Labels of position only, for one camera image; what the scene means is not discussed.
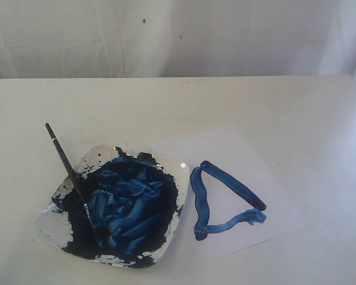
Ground black paintbrush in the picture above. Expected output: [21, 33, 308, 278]
[45, 122, 110, 240]

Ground white square plate blue paint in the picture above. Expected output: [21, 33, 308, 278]
[35, 145, 190, 268]

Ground white paper sheet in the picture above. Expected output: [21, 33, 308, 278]
[152, 128, 309, 259]

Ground white backdrop curtain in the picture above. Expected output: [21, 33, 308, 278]
[0, 1, 356, 79]

